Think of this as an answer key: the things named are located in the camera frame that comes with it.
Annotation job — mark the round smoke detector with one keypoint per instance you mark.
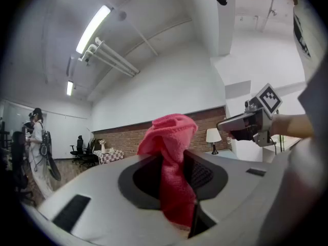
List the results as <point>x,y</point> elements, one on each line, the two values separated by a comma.
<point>122,15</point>

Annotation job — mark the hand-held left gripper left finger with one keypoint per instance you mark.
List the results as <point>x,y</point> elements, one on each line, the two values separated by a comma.
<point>102,193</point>

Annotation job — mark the white shelf unit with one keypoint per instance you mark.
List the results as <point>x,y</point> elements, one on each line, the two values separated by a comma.
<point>282,150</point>

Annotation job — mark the long ceiling light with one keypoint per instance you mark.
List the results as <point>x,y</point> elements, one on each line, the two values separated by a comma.
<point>93,29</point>

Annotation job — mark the pink cloth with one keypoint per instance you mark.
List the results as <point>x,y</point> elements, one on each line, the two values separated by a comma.
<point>174,178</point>

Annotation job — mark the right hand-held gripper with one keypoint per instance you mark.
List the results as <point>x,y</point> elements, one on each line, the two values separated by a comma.
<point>264,127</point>

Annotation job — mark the white vase with flowers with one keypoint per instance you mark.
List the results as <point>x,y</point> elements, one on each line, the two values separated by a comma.
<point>102,146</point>

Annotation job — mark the white ceiling pipes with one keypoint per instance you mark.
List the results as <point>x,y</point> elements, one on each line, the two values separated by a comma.
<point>115,59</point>

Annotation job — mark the person's right forearm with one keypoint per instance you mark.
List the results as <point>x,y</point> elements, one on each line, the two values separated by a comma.
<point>292,125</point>

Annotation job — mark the short ceiling light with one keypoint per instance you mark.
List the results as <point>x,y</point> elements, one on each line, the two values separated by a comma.
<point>69,88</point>

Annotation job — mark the checkered cloth table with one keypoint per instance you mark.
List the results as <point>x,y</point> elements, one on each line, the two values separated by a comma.
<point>110,155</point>

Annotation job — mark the black office chair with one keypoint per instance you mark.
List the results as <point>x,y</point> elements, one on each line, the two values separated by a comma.
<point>89,154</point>
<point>78,150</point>

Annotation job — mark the white shade table lamp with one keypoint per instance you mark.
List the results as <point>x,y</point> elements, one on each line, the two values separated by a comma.
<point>213,135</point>

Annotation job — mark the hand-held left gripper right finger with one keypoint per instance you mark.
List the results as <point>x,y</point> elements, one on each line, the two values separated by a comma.
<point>235,196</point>

